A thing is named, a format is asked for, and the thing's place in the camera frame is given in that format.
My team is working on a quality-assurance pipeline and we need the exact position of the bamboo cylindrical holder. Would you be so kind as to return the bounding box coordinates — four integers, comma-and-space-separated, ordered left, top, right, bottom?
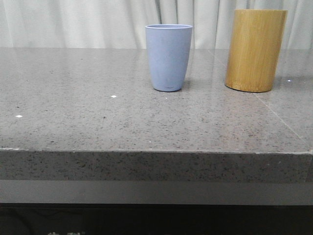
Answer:
225, 9, 287, 93

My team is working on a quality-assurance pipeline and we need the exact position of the blue plastic cup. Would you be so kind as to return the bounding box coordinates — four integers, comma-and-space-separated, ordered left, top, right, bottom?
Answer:
145, 24, 193, 92

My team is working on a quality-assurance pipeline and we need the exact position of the white curtain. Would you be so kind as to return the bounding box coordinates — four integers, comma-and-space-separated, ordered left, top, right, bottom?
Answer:
0, 0, 313, 49

